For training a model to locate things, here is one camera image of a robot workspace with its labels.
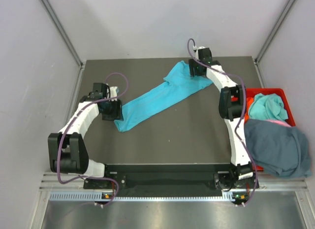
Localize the right aluminium frame post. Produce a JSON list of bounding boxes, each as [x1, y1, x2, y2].
[[254, 0, 302, 65]]

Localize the red plastic bin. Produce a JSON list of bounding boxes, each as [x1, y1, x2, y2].
[[245, 88, 296, 171]]

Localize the pink t shirt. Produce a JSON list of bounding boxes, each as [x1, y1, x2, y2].
[[266, 120, 291, 127]]

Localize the purple cable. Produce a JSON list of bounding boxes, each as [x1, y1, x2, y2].
[[187, 38, 256, 206], [57, 72, 129, 206]]

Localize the grey slotted cable duct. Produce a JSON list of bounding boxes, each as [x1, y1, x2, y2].
[[49, 192, 245, 202]]

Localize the aluminium frame post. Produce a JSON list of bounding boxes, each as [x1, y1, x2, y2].
[[254, 0, 302, 65], [35, 0, 84, 67]]

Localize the bright cyan t shirt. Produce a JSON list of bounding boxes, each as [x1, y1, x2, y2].
[[114, 61, 213, 132]]

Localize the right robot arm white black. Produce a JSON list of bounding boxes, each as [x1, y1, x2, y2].
[[189, 45, 254, 188]]

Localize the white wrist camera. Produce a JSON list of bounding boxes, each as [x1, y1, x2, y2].
[[107, 86, 119, 100], [193, 46, 206, 60]]

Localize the orange t shirt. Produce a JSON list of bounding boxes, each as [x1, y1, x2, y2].
[[246, 97, 254, 114]]

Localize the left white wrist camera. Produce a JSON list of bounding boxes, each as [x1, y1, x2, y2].
[[107, 86, 119, 100]]

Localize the grey blue t shirt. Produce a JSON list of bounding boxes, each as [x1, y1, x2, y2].
[[244, 119, 312, 179]]

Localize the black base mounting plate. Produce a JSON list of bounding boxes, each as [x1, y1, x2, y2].
[[83, 164, 259, 196]]

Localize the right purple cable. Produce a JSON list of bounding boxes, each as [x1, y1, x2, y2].
[[187, 38, 256, 206]]

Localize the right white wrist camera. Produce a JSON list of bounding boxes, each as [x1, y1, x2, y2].
[[193, 46, 206, 60]]

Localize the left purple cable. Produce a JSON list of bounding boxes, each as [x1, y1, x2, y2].
[[57, 72, 129, 206]]

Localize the left aluminium frame post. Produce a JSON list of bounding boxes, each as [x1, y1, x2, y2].
[[35, 0, 84, 67]]

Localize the teal green t shirt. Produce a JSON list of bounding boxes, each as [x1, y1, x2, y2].
[[248, 93, 288, 121]]

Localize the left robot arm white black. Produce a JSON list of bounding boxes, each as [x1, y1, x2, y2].
[[48, 83, 124, 188]]

